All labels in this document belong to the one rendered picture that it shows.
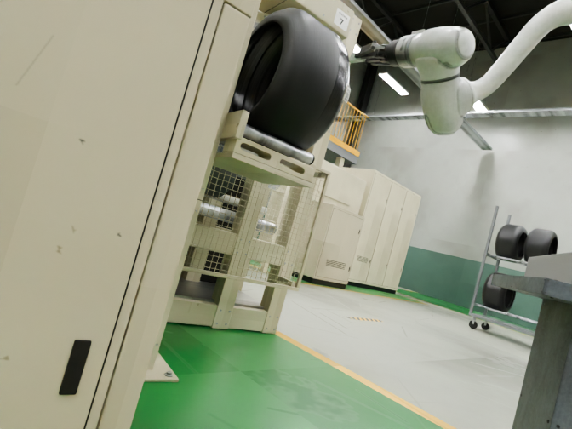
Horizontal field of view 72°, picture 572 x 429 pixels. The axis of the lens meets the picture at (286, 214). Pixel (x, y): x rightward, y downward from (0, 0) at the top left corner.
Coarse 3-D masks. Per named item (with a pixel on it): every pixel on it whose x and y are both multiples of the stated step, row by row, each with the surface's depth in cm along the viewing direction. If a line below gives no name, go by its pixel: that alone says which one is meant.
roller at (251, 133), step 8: (248, 128) 138; (248, 136) 139; (256, 136) 140; (264, 136) 142; (272, 136) 145; (264, 144) 144; (272, 144) 145; (280, 144) 146; (288, 144) 149; (288, 152) 149; (296, 152) 151; (304, 152) 153; (304, 160) 154; (312, 160) 156
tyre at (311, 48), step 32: (256, 32) 162; (288, 32) 140; (320, 32) 141; (256, 64) 180; (288, 64) 135; (320, 64) 138; (256, 96) 186; (288, 96) 136; (320, 96) 141; (256, 128) 146; (288, 128) 144; (320, 128) 148
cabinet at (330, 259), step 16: (336, 208) 611; (320, 224) 613; (336, 224) 616; (352, 224) 645; (304, 240) 629; (320, 240) 606; (336, 240) 623; (352, 240) 651; (320, 256) 602; (336, 256) 629; (352, 256) 658; (304, 272) 613; (320, 272) 608; (336, 272) 635
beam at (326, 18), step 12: (264, 0) 189; (276, 0) 186; (288, 0) 184; (300, 0) 184; (312, 0) 187; (324, 0) 191; (336, 0) 195; (264, 12) 199; (312, 12) 188; (324, 12) 192; (348, 12) 200; (324, 24) 195; (348, 24) 201
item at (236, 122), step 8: (232, 112) 138; (240, 112) 133; (248, 112) 133; (232, 120) 136; (240, 120) 132; (224, 128) 140; (232, 128) 135; (240, 128) 132; (224, 136) 139; (232, 136) 133; (240, 136) 133
